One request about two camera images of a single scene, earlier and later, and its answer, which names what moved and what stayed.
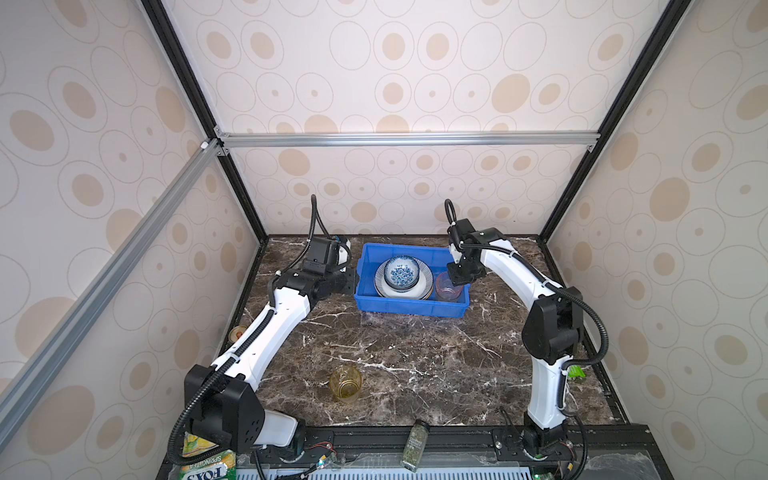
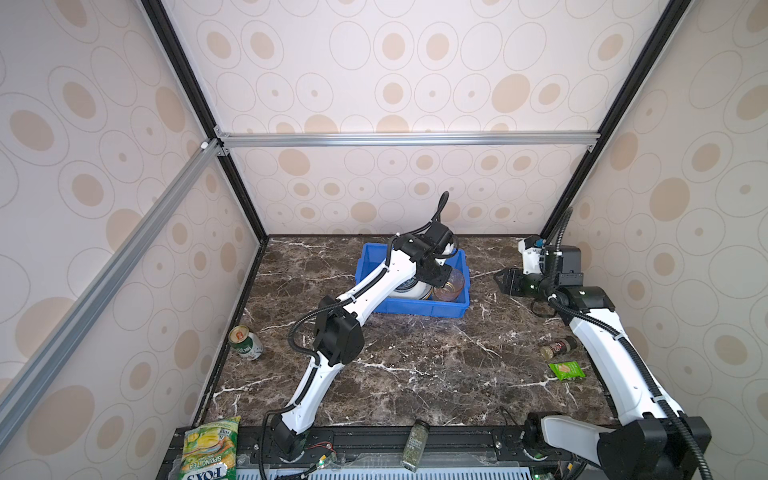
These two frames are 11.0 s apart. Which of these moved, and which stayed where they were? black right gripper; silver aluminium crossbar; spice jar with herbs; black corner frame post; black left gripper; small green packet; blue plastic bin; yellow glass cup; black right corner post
Moved: yellow glass cup; black right gripper; black left gripper
Stayed: black corner frame post; spice jar with herbs; small green packet; black right corner post; silver aluminium crossbar; blue plastic bin
